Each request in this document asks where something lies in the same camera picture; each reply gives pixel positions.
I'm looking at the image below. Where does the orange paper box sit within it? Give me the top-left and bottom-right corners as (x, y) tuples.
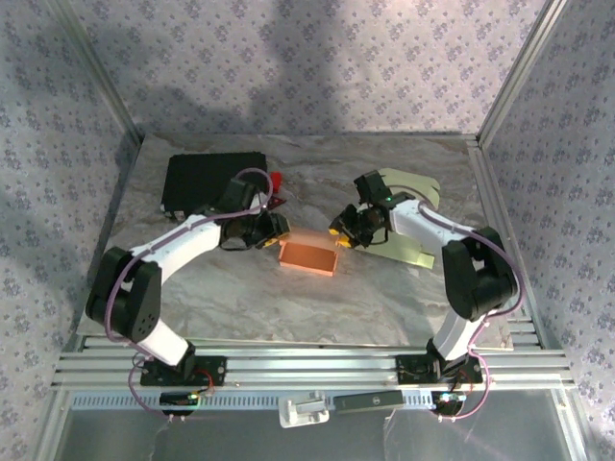
(278, 230), (341, 279)

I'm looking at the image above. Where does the green paper box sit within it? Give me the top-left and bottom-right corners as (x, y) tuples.
(369, 167), (442, 269)

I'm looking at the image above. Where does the black ribbed carrying case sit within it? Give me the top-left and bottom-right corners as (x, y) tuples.
(160, 151), (269, 223)

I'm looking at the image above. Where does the dark rectangular bar device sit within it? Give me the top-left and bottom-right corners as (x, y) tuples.
(333, 389), (406, 414)

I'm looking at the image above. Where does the small left controller board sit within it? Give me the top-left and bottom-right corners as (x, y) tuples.
(160, 391), (201, 417)

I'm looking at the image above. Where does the small controller board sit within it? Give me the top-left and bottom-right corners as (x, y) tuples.
(430, 391), (468, 417)
(160, 391), (201, 417)

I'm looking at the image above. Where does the small right controller board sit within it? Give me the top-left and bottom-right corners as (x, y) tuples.
(430, 391), (468, 417)

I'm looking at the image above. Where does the grey metal base panel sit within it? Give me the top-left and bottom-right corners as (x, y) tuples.
(36, 389), (590, 461)

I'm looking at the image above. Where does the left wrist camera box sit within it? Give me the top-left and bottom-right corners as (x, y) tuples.
(218, 177), (270, 215)

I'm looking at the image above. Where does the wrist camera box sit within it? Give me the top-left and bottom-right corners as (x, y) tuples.
(218, 177), (270, 215)
(354, 170), (391, 204)

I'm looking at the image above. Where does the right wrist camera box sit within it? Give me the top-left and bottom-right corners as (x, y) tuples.
(354, 170), (391, 204)

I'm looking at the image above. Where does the aluminium side rail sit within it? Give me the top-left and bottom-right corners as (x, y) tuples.
(468, 136), (547, 347)

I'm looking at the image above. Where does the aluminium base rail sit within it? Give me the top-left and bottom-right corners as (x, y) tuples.
(50, 338), (578, 391)

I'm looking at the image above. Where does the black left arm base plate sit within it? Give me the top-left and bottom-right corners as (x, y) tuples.
(138, 354), (228, 388)

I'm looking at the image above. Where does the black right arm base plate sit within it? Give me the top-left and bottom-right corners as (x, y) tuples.
(396, 353), (484, 386)

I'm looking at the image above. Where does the grey slotted cable duct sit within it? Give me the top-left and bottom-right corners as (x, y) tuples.
(66, 389), (436, 410)

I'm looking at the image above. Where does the white plastic bracket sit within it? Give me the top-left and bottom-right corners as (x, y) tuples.
(278, 389), (331, 428)

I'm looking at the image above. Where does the aluminium frame post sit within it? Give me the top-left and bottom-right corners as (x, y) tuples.
(475, 0), (571, 148)

